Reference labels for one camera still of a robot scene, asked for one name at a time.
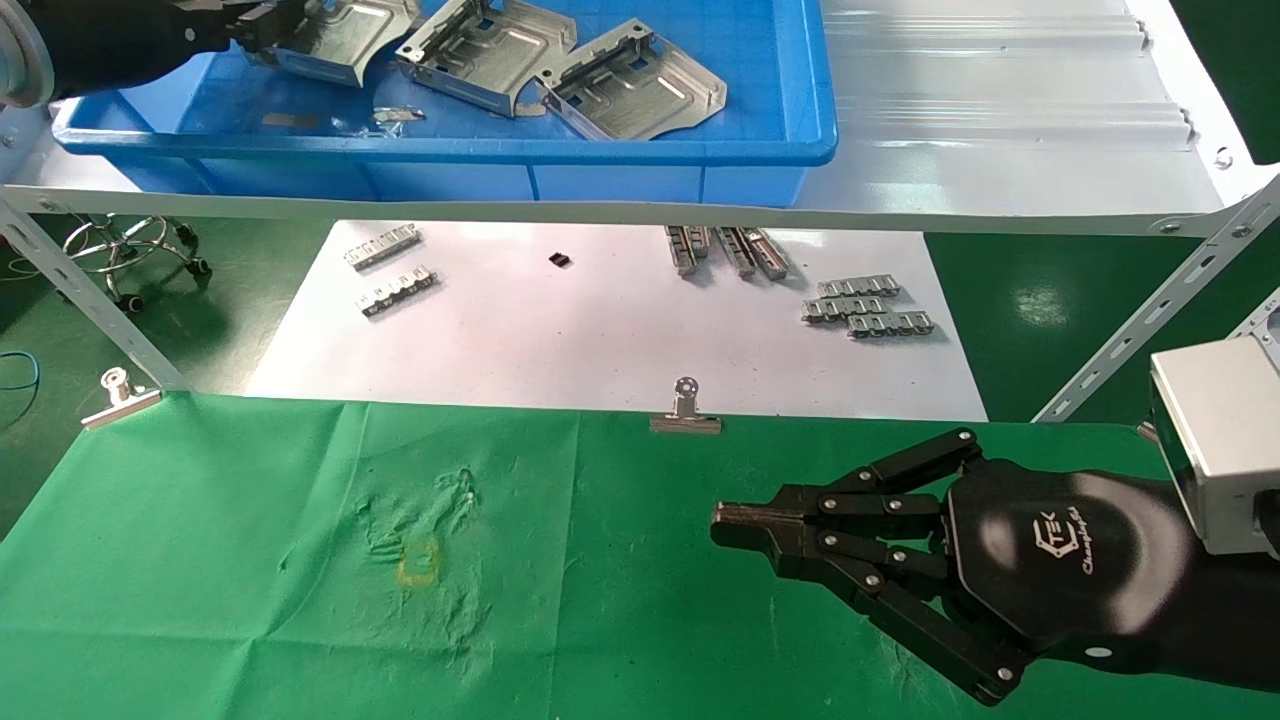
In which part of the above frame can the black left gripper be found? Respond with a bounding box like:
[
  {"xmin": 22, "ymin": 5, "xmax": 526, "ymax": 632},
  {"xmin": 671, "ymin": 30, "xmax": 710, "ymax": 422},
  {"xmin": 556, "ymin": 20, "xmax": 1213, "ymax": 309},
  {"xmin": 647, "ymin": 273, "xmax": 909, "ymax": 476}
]
[{"xmin": 120, "ymin": 0, "xmax": 313, "ymax": 86}]

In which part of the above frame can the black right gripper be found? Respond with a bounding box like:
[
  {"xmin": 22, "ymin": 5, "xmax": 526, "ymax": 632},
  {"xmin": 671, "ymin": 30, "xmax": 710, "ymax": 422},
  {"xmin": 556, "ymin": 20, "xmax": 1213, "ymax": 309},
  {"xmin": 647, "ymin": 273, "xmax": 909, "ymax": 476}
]
[{"xmin": 712, "ymin": 430, "xmax": 1196, "ymax": 706}]

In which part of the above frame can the silver sheet metal bracket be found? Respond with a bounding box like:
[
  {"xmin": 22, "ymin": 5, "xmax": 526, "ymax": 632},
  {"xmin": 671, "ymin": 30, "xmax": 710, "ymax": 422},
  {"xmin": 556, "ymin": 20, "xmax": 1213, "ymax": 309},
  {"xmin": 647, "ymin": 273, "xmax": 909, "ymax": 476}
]
[
  {"xmin": 245, "ymin": 0, "xmax": 423, "ymax": 89},
  {"xmin": 535, "ymin": 18, "xmax": 728, "ymax": 141},
  {"xmin": 395, "ymin": 0, "xmax": 579, "ymax": 119}
]

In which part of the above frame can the crumpled clear plastic film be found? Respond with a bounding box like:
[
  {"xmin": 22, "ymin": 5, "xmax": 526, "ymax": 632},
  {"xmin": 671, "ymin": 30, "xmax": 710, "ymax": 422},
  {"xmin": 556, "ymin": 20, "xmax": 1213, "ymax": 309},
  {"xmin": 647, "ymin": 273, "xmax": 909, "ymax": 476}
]
[{"xmin": 335, "ymin": 104, "xmax": 427, "ymax": 137}]

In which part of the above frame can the chrome stool base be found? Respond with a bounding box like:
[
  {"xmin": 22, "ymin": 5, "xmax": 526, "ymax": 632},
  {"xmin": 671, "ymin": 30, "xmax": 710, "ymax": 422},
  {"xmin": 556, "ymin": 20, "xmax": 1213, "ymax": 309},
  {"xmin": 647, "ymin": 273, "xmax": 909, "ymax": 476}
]
[{"xmin": 62, "ymin": 215, "xmax": 212, "ymax": 313}]

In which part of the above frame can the silver binder clip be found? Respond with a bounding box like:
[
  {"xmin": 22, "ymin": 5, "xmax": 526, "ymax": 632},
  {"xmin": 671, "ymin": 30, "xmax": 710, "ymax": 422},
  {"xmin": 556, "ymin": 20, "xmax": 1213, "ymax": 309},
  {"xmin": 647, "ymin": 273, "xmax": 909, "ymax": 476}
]
[
  {"xmin": 649, "ymin": 376, "xmax": 723, "ymax": 436},
  {"xmin": 81, "ymin": 367, "xmax": 163, "ymax": 431}
]

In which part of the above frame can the blue plastic bin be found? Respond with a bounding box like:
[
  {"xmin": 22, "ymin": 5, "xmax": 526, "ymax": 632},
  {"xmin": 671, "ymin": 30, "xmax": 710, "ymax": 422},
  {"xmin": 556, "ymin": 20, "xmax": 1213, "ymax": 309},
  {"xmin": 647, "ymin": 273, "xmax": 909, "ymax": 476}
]
[{"xmin": 52, "ymin": 0, "xmax": 839, "ymax": 208}]

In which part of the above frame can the green table cloth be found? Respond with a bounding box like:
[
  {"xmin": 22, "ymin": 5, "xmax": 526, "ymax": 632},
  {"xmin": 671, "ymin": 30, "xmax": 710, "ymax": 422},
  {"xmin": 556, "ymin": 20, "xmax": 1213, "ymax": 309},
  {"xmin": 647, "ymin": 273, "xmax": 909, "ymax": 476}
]
[{"xmin": 0, "ymin": 390, "xmax": 1280, "ymax": 720}]

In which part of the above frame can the white metal shelf rack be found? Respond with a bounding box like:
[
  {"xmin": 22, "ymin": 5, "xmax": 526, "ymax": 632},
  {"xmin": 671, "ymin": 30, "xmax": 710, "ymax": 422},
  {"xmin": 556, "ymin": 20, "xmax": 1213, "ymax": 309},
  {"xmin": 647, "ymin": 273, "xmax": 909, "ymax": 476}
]
[{"xmin": 0, "ymin": 0, "xmax": 1280, "ymax": 423}]

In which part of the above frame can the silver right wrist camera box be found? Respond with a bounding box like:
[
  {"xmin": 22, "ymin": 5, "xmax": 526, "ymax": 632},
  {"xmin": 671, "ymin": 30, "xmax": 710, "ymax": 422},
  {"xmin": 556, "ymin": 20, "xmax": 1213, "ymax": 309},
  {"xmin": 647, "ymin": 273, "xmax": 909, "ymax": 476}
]
[{"xmin": 1148, "ymin": 335, "xmax": 1280, "ymax": 559}]

